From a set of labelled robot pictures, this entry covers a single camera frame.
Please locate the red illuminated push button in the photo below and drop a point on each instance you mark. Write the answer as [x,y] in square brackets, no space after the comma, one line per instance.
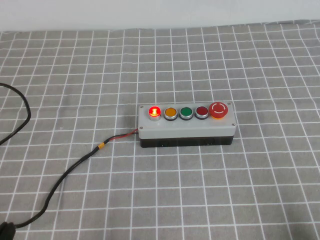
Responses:
[154,112]

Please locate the yellow flat push button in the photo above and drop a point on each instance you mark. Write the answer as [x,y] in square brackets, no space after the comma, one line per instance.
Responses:
[170,112]

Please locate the green flat push button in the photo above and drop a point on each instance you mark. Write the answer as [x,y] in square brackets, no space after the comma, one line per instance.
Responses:
[186,112]

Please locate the grey black push-button box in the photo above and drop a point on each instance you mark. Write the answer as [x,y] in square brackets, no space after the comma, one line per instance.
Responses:
[187,128]

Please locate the dark red flat push button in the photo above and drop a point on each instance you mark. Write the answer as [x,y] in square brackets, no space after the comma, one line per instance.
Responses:
[201,111]

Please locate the red mushroom emergency stop button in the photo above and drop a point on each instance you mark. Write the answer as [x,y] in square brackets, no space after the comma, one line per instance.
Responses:
[218,109]

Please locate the black power plug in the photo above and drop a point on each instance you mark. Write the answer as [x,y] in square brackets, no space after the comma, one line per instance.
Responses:
[6,231]

